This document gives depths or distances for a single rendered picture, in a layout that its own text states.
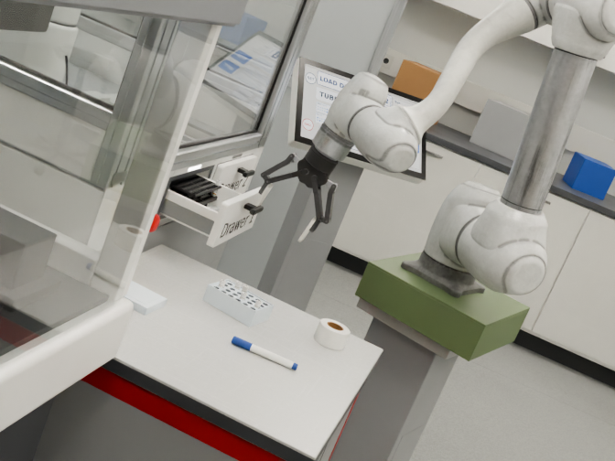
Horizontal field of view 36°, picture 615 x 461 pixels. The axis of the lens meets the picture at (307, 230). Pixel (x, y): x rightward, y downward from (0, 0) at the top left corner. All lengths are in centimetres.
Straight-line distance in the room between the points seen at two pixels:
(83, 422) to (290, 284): 171
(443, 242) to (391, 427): 51
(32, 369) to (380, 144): 102
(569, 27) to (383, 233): 319
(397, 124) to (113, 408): 85
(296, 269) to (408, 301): 101
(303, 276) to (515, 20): 141
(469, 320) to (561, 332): 302
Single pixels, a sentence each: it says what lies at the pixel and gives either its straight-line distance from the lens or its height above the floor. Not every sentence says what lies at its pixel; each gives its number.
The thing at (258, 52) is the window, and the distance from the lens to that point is 246.
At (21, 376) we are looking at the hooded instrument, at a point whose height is 89.
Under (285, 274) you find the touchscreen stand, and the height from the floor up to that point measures 47.
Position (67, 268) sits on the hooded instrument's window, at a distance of 124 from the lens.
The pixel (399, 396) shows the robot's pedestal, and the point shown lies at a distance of 250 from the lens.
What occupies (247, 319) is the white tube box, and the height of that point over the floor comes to 77.
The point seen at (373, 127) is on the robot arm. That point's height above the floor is 122.
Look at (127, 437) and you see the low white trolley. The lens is 171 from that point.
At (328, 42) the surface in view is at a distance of 387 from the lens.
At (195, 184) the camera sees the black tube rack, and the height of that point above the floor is 90.
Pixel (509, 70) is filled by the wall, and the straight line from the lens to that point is 579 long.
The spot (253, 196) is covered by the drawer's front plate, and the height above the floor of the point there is 92.
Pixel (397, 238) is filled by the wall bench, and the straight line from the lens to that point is 522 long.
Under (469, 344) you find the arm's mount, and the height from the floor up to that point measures 80.
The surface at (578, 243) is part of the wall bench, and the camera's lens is 520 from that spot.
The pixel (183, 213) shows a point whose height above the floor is 86.
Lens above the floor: 148
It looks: 15 degrees down
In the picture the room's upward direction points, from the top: 22 degrees clockwise
